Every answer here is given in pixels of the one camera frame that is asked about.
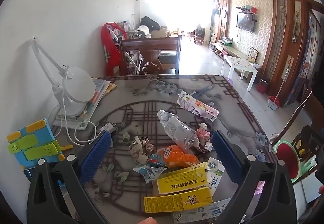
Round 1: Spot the white broom handle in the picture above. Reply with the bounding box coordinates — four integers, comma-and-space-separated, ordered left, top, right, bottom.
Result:
275, 67, 289, 103

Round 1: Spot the white cable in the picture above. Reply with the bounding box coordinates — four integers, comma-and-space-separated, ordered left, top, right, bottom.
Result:
48, 106, 98, 144

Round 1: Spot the white bead string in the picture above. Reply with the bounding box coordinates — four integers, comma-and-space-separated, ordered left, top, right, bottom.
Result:
286, 92, 312, 134

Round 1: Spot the small red floor bin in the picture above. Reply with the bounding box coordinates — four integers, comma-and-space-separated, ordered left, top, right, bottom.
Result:
257, 79, 270, 93

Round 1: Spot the hanging scroll picture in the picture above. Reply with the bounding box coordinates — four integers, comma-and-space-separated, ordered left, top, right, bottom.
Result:
293, 1, 303, 37

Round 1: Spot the red blue dustpan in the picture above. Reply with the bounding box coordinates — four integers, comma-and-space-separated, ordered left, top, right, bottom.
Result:
268, 96, 281, 109

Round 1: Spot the red bin with green rim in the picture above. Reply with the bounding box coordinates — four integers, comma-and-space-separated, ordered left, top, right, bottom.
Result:
273, 139, 302, 184

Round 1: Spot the small wall hanging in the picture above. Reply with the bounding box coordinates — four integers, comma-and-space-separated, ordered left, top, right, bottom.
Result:
280, 55, 294, 81

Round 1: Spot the carved wooden chair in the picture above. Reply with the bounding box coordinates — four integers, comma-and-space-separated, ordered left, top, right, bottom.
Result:
275, 87, 324, 184

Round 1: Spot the blue yellow green toy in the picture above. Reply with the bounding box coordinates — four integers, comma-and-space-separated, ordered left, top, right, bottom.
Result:
7, 118, 67, 164

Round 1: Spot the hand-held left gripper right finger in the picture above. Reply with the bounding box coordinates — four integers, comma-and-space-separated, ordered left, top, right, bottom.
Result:
212, 130, 296, 224

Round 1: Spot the cartoon wall poster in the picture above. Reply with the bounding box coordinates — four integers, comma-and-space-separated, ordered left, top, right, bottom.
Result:
286, 8, 322, 106

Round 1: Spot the white milk carton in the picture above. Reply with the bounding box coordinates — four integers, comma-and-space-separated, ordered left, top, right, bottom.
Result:
206, 157, 225, 189

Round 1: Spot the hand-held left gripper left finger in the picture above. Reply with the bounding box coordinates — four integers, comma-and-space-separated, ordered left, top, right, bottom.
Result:
27, 131, 113, 224

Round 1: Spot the printed paper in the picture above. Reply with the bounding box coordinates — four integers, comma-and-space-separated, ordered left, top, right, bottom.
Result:
129, 136, 155, 164

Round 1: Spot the white coffee table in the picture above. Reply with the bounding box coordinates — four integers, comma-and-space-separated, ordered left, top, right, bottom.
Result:
220, 55, 262, 92

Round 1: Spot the red bag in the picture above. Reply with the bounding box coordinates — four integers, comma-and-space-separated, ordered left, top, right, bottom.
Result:
101, 23, 127, 77

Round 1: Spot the person's left hand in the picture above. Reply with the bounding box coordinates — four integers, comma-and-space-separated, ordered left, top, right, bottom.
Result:
138, 217, 160, 224

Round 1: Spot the wall television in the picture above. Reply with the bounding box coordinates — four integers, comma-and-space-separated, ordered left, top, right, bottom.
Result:
236, 12, 255, 32

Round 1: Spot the white power plug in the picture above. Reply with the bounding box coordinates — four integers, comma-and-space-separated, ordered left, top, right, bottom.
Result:
101, 122, 117, 134

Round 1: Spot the white desk lamp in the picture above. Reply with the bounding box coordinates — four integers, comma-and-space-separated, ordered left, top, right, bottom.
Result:
25, 37, 97, 128

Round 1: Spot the white blue flat box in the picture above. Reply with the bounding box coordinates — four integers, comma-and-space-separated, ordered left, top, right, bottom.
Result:
173, 201, 232, 223

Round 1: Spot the blue white wrapper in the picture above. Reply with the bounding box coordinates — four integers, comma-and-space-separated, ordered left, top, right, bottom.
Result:
133, 160, 168, 184

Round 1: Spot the orange plastic wrapper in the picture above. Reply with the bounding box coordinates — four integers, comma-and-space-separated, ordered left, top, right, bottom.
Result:
151, 145, 200, 167

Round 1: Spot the stack of booklets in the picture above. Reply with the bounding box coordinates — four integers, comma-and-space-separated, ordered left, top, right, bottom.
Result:
54, 77, 117, 130

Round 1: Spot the clear plastic water bottle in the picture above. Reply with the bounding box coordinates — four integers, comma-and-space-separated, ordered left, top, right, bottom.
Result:
157, 110, 201, 154

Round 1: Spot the yellow medicine box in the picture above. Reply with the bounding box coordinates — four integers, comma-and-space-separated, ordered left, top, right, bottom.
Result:
156, 162, 211, 196
143, 187, 213, 214

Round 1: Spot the dark wooden chair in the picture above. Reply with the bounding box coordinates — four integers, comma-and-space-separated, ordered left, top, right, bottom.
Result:
118, 35, 183, 77

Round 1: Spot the pink strawberry snack box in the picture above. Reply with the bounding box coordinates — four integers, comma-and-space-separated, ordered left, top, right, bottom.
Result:
177, 91, 220, 122

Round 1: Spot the long television cabinet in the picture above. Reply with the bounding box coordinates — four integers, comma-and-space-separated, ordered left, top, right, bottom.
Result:
210, 41, 254, 62

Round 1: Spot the black clothing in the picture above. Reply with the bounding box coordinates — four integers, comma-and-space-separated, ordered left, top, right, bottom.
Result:
140, 16, 162, 32

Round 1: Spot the crumpled red white paper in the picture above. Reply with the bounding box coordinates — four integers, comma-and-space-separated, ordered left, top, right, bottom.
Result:
195, 123, 213, 154

